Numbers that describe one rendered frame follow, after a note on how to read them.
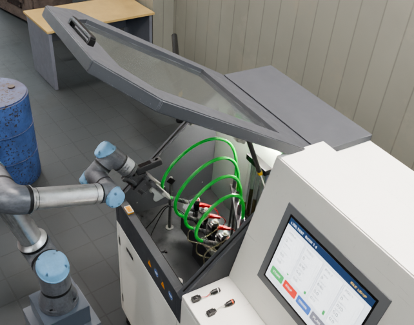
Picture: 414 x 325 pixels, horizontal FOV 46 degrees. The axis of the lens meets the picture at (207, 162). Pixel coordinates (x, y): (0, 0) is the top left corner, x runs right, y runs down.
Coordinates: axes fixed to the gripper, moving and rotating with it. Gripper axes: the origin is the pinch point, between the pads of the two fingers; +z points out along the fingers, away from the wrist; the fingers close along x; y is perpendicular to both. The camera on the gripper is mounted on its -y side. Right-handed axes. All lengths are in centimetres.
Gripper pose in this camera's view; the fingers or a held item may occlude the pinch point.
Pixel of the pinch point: (167, 192)
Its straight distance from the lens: 205.5
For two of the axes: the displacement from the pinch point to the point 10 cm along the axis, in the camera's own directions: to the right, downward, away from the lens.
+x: 3.2, 3.9, -8.6
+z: 6.5, 5.7, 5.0
